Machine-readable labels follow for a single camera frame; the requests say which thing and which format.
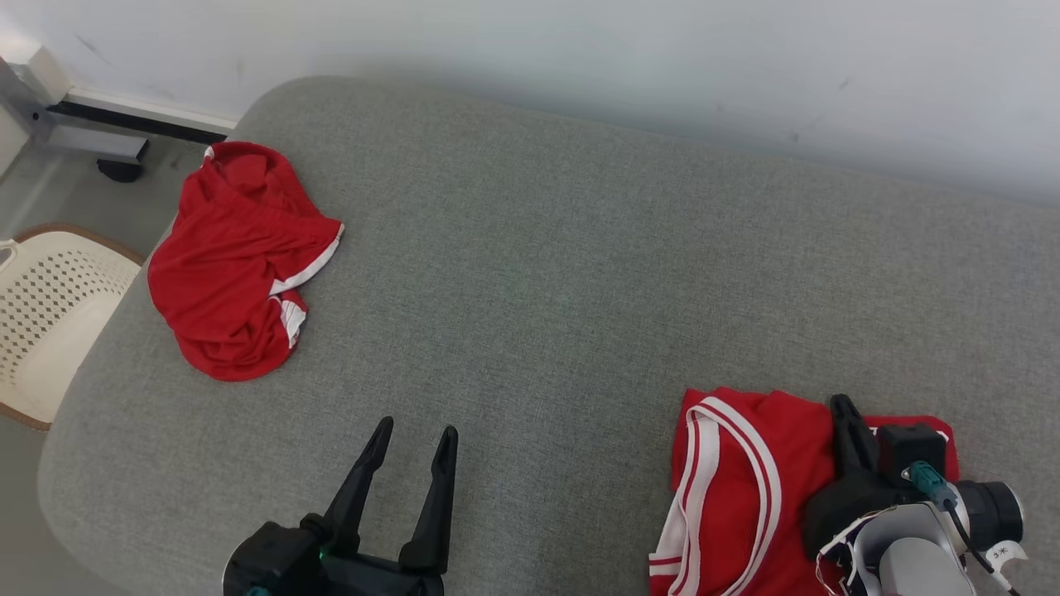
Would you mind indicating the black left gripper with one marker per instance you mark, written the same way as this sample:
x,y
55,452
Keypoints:
x,y
281,563

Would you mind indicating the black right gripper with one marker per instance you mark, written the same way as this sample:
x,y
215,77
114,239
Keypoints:
x,y
845,505

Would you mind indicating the red sleeveless jersey white trim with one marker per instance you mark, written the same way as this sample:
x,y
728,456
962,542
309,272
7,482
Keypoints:
x,y
795,447

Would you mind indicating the red shorts white stripe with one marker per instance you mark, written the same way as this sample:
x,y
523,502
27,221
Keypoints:
x,y
224,281

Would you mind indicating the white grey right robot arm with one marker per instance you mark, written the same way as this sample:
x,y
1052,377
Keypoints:
x,y
911,563

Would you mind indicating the grey fabric sofa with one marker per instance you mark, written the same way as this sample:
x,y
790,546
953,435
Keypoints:
x,y
538,290

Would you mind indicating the cream perforated plastic laundry basket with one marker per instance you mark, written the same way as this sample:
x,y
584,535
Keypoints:
x,y
58,331

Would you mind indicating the black caster wheel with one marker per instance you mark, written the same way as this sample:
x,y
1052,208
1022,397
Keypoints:
x,y
120,170

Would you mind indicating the grey metal furniture leg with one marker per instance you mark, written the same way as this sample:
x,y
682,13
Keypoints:
x,y
83,141

